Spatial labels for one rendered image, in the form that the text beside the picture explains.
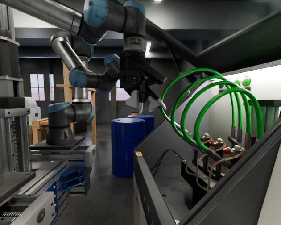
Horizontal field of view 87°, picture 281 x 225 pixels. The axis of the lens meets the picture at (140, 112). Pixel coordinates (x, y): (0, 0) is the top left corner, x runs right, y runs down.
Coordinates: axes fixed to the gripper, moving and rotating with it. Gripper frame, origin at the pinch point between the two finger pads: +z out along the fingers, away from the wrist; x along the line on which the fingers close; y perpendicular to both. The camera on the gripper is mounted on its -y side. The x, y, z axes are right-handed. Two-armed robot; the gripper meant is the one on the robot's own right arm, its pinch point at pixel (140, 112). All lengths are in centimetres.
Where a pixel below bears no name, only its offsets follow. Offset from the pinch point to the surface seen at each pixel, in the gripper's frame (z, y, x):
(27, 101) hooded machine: 5, 352, -605
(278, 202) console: 18.4, -27.0, 26.0
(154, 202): 29.4, -3.4, 7.1
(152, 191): 29.3, -4.3, 1.0
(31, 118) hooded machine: 72, 338, -598
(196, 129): 4.1, -14.4, 12.5
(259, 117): 0.9, -35.9, 12.5
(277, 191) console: 16.3, -27.5, 25.3
